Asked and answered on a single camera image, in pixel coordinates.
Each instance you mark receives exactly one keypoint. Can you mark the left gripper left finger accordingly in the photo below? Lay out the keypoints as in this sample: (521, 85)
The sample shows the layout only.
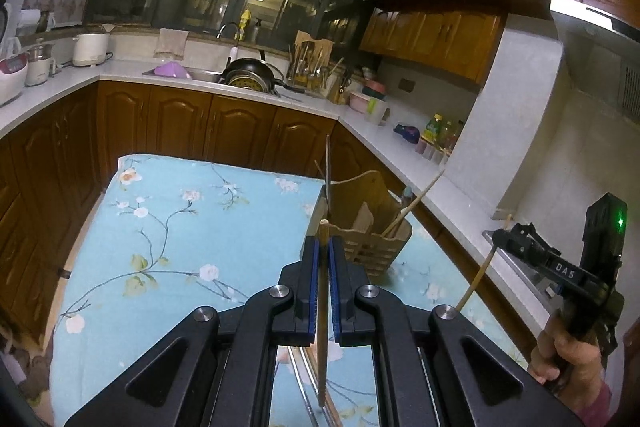
(215, 368)

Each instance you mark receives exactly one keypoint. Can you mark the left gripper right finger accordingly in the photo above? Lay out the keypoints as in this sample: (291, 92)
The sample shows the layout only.
(433, 367)

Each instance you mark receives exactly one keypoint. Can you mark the wooden chopstick pair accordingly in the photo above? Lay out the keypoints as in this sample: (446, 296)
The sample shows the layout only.
(476, 281)

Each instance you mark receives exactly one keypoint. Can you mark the person right hand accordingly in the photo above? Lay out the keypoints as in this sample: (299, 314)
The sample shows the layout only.
(585, 369)

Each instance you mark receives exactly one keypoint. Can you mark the gas stove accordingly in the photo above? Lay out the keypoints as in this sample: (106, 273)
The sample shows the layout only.
(537, 281)

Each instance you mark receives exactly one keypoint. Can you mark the floral blue tablecloth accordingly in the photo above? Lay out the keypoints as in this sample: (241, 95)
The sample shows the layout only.
(173, 234)

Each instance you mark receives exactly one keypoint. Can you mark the wooden utensil holder box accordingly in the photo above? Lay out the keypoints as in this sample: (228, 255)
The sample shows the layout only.
(363, 212)

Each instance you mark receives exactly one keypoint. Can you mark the oil bottles on counter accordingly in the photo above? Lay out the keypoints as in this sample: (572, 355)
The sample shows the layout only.
(441, 133)

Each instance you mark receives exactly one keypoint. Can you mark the range hood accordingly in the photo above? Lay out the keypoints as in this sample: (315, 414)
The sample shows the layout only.
(602, 54)

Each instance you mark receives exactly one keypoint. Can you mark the black wok in sink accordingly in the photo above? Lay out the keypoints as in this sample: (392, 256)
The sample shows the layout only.
(256, 74)

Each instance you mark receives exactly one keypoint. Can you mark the purple basin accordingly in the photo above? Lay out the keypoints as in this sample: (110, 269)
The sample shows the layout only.
(171, 70)

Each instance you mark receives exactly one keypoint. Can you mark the counter wooden utensil rack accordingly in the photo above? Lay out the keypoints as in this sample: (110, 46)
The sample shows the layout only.
(311, 65)

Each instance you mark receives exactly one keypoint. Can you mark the hanging dish towel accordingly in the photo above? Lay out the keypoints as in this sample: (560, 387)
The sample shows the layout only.
(171, 42)

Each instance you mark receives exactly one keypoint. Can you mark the white pot on counter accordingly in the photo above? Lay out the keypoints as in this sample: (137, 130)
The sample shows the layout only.
(90, 49)

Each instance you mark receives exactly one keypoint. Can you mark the small white cooker pot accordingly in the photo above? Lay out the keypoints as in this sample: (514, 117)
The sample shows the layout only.
(41, 64)

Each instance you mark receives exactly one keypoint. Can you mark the white rice cooker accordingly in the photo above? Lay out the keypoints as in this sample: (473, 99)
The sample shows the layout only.
(13, 62)

